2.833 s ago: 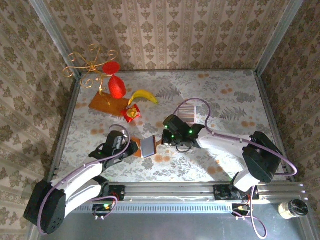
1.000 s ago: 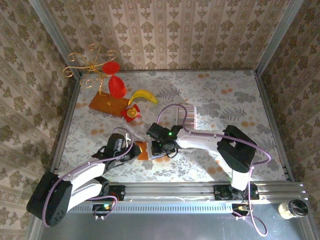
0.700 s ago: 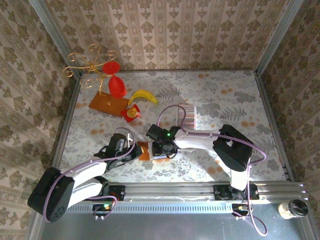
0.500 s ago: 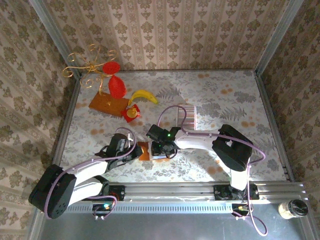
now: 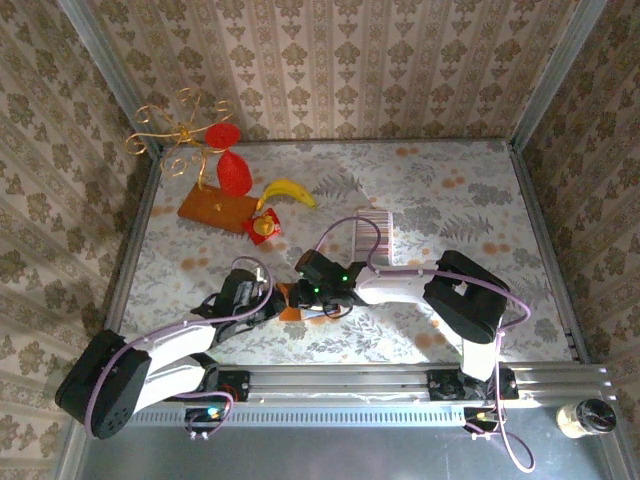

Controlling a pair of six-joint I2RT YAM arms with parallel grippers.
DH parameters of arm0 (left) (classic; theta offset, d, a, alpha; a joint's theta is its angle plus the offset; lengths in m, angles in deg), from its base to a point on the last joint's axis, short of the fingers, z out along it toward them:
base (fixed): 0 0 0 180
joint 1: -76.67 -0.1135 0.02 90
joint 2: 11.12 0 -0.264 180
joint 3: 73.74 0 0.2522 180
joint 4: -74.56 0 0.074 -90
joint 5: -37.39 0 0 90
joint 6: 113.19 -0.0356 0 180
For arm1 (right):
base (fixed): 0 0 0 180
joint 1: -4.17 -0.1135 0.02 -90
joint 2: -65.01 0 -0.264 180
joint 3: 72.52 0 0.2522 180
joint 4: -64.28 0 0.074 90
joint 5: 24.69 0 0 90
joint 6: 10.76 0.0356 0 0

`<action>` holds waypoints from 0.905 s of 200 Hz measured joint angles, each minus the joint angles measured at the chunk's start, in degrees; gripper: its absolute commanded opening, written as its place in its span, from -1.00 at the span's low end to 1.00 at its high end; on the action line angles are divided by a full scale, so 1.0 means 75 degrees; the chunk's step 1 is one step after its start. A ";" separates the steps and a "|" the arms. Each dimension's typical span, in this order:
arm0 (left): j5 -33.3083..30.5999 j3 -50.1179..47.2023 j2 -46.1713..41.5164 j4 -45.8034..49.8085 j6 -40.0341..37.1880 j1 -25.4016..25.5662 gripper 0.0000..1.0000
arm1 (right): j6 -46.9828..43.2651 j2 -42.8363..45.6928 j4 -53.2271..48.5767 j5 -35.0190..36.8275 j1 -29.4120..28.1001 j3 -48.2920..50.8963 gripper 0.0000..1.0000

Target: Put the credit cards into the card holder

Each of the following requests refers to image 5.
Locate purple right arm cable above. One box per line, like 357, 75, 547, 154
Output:
315, 217, 536, 474

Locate yellow banana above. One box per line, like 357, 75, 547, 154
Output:
255, 178, 319, 212

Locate thin black cable loop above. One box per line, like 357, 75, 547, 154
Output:
319, 297, 354, 321

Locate red goblet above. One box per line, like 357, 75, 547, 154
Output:
203, 123, 253, 198

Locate red snack packet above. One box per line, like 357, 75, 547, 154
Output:
241, 207, 282, 246

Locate gold wire stand, wooden base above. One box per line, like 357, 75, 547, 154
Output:
124, 87, 260, 234

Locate slotted grey cable duct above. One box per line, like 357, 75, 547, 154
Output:
132, 403, 469, 427

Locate metal table side rail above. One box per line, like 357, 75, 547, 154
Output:
94, 144, 164, 361
507, 142, 589, 364

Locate brown leather card holder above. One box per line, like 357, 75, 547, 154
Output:
277, 282, 346, 324

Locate glass jar with black lid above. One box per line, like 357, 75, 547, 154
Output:
556, 398, 618, 440

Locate small control board with wires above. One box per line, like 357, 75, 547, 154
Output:
183, 405, 232, 442
463, 407, 502, 441

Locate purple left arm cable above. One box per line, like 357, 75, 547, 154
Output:
84, 255, 275, 441

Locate aluminium mounting rail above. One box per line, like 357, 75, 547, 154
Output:
219, 363, 615, 407

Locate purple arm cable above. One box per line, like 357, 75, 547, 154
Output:
315, 217, 536, 474
84, 255, 275, 441

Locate metal frame post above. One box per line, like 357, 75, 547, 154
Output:
57, 0, 164, 151
509, 0, 609, 151

